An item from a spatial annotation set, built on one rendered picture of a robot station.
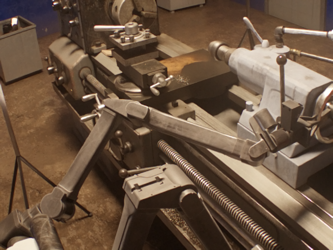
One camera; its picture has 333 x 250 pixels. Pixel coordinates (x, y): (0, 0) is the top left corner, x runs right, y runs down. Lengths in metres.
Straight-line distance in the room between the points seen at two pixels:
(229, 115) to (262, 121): 0.85
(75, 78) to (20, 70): 2.00
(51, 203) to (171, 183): 0.57
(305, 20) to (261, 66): 4.05
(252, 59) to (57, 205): 0.85
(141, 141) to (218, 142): 0.69
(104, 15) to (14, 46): 2.07
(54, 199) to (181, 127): 0.44
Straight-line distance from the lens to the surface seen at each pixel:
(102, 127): 1.32
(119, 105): 1.31
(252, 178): 1.51
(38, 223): 1.16
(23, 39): 4.55
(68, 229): 2.61
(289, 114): 1.21
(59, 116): 3.78
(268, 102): 1.51
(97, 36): 2.62
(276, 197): 1.43
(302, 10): 5.55
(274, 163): 1.51
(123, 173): 1.84
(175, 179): 0.84
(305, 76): 1.47
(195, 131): 1.24
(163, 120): 1.27
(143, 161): 1.92
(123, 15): 2.43
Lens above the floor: 1.78
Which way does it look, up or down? 31 degrees down
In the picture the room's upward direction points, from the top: 6 degrees counter-clockwise
